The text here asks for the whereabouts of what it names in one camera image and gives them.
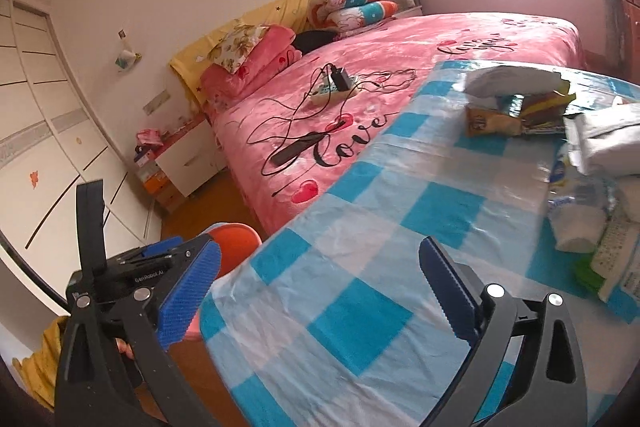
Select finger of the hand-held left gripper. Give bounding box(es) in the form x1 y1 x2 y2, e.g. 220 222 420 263
75 179 107 278
120 237 188 265

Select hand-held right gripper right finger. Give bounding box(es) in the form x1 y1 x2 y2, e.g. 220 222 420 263
417 236 588 427

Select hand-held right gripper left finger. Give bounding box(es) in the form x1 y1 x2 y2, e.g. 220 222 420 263
54 234 222 427

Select orange plastic bucket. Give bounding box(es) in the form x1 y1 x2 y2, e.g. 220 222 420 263
165 222 263 345

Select tan biscuit packet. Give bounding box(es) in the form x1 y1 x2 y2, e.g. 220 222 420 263
466 103 523 138

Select white printed paper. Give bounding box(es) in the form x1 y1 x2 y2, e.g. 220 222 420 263
590 214 640 308

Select dark foil snack packet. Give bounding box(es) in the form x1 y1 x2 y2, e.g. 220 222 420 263
497 93 526 122

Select red yellow snack packet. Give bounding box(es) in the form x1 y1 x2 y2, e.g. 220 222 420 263
520 89 578 130

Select orange boxes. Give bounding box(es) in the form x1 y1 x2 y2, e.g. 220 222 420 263
140 167 183 212

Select white nightstand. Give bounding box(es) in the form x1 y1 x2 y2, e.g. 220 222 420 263
155 117 228 208

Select blue checkered tablecloth table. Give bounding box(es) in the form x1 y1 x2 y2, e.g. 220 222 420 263
200 59 640 427

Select white wardrobe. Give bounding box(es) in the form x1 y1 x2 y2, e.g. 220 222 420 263
0 0 156 323

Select yellow cloth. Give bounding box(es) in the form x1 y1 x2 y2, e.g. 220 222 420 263
12 314 68 408

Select pink item on nightstand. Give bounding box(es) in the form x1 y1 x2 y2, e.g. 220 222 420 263
136 129 163 152

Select green packet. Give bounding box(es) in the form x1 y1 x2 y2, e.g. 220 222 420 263
574 257 608 293

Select crushed clear plastic bottle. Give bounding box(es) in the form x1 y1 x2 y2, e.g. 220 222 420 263
547 147 623 254

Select black smartphone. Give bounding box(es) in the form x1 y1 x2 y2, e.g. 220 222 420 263
270 132 321 166

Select pink pillow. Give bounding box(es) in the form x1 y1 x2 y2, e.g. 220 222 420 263
242 26 303 80
200 63 251 100

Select white crumpled plastic bag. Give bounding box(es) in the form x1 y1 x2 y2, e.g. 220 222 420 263
465 66 568 98

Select floral pillow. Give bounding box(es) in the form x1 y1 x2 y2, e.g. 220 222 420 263
207 24 271 75

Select white power strip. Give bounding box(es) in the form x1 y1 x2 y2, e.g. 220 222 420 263
310 74 363 102

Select black charger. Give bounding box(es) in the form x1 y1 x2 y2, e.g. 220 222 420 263
327 64 353 92

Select bed with pink printed blanket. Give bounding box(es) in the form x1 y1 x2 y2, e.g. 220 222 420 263
200 13 588 240

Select black cloth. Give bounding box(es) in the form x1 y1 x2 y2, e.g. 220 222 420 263
292 29 333 55

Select yellow headboard cover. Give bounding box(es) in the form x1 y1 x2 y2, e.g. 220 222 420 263
169 0 351 108

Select colourful rolled quilt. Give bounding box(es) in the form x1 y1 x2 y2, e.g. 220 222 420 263
325 1 401 38

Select wooden drawer chest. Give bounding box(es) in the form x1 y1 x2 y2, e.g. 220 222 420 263
615 0 640 72

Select wall socket plate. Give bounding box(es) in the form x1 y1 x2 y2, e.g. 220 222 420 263
142 92 171 112

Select wall hanging pouch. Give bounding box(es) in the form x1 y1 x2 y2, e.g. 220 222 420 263
116 47 141 74

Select black charging cable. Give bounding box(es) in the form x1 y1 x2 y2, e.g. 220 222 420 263
247 64 351 198

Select black power cord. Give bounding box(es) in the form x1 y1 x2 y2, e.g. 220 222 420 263
350 68 417 92

